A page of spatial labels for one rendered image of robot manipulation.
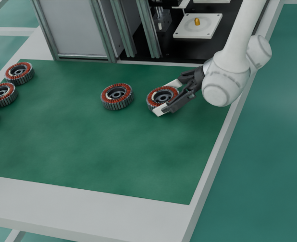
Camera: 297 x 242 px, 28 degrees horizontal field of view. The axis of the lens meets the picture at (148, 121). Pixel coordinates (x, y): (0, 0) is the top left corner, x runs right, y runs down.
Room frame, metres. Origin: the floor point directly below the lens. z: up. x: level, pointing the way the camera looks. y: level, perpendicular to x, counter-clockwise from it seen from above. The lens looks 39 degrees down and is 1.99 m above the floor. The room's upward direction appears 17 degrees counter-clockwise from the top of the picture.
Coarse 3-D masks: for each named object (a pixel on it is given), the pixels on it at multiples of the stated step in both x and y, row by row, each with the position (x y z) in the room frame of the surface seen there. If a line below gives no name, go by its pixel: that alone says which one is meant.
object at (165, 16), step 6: (162, 12) 2.04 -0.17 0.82; (168, 12) 2.03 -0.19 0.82; (156, 18) 2.01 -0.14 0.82; (162, 18) 1.99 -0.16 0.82; (168, 18) 2.02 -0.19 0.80; (156, 24) 2.00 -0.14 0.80; (162, 24) 1.99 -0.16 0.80; (168, 24) 2.01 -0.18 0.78; (156, 30) 2.00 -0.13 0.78; (162, 30) 1.99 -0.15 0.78
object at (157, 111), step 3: (168, 102) 1.51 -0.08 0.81; (162, 105) 1.52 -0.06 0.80; (165, 105) 1.51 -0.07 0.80; (156, 108) 1.53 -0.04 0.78; (159, 108) 1.52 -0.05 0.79; (153, 111) 1.53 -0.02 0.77; (156, 111) 1.53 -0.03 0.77; (159, 111) 1.52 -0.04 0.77; (156, 114) 1.53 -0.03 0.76; (159, 114) 1.53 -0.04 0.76
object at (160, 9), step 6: (150, 0) 2.02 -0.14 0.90; (162, 0) 1.98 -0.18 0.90; (168, 0) 1.97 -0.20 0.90; (174, 0) 1.95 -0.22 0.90; (180, 0) 1.96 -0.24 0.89; (186, 0) 1.97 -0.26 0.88; (150, 6) 2.00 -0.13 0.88; (156, 6) 1.99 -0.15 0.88; (162, 6) 1.98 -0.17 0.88; (168, 6) 1.97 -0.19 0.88; (174, 6) 1.95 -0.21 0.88; (180, 6) 1.95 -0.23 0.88; (156, 12) 2.00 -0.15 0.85
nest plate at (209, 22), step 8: (184, 16) 2.03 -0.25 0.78; (192, 16) 2.01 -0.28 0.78; (200, 16) 2.00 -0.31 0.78; (208, 16) 1.98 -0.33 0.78; (216, 16) 1.96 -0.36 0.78; (184, 24) 1.97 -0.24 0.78; (192, 24) 1.96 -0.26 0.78; (200, 24) 1.94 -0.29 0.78; (208, 24) 1.93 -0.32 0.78; (216, 24) 1.91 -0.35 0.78; (176, 32) 1.94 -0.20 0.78; (184, 32) 1.92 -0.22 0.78; (192, 32) 1.91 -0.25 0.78; (200, 32) 1.89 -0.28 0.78; (208, 32) 1.87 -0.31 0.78
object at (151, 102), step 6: (156, 90) 1.62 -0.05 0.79; (162, 90) 1.61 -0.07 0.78; (168, 90) 1.60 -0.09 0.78; (174, 90) 1.59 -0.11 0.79; (150, 96) 1.60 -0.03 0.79; (156, 96) 1.61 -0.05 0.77; (162, 96) 1.59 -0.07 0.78; (168, 96) 1.60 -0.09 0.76; (174, 96) 1.56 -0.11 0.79; (150, 102) 1.56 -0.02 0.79; (156, 102) 1.56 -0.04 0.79; (162, 102) 1.57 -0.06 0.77; (150, 108) 1.56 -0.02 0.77
